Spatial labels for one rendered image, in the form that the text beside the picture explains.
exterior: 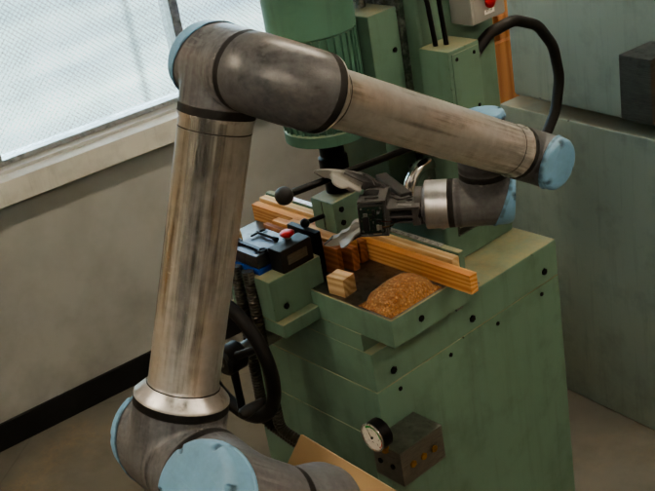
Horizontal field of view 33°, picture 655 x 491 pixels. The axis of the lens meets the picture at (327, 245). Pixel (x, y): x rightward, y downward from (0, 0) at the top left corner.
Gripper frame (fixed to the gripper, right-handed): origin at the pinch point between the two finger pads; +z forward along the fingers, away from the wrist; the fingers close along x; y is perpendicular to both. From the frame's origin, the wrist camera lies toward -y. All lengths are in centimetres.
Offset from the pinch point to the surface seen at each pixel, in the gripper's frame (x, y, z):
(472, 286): 16.7, 3.4, -27.8
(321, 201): 5.3, -15.9, 2.6
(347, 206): 7.0, -16.5, -2.6
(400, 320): 19.6, 9.8, -14.4
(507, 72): 35, -198, -34
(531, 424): 69, -28, -37
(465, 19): -25.9, -29.7, -28.7
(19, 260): 52, -97, 114
